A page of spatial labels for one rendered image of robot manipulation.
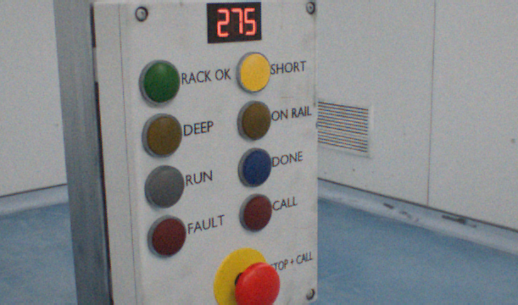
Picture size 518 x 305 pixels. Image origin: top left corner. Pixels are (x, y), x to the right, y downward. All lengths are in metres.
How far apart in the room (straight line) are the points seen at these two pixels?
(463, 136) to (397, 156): 0.45
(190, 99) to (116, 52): 0.06
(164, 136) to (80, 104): 0.09
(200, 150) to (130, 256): 0.09
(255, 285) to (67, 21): 0.24
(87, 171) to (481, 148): 3.08
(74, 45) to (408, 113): 3.29
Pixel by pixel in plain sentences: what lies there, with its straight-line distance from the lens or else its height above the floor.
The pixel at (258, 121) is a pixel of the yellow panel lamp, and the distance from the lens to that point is 0.51.
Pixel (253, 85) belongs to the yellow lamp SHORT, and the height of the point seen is 1.15.
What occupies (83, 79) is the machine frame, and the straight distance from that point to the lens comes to 0.52.
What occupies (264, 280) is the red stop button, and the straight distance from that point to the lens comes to 0.52.
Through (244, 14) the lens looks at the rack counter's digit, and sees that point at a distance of 0.50.
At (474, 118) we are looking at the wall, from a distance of 3.52.
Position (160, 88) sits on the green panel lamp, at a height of 1.16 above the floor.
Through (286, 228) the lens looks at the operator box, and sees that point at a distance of 0.56.
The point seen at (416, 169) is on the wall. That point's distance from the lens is 3.77.
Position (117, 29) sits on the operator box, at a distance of 0.47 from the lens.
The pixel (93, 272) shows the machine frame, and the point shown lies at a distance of 0.57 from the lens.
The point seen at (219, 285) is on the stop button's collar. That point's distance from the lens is 0.53.
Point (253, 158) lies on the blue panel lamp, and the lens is 0.51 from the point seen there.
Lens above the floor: 1.21
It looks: 13 degrees down
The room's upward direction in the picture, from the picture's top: 1 degrees counter-clockwise
